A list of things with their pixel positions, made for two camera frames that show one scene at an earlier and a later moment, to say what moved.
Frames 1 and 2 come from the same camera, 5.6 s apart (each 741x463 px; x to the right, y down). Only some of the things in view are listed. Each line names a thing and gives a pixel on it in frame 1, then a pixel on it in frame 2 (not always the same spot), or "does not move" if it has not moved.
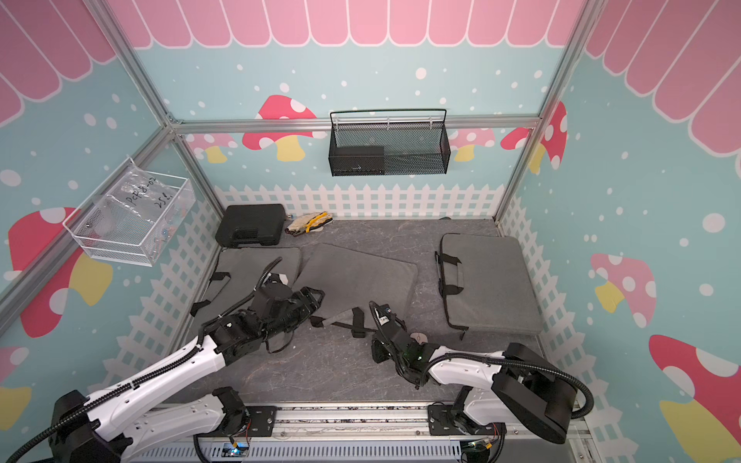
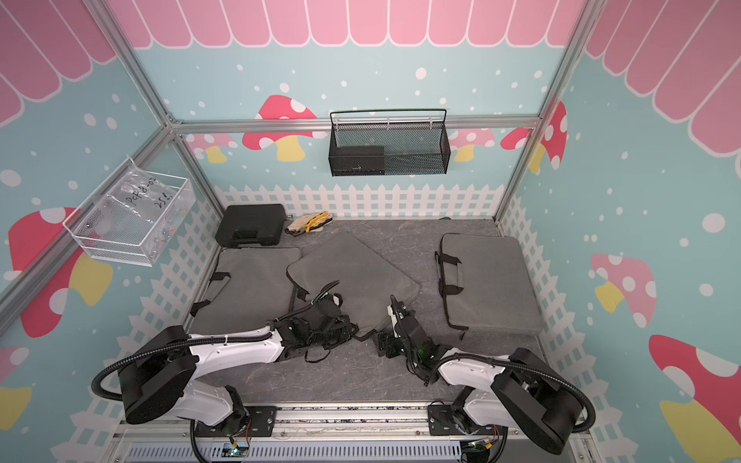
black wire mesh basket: x=357 y=149 does not move
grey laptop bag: x=235 y=274 does not move
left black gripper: x=306 y=310 → x=345 y=325
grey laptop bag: x=486 y=284 does not move
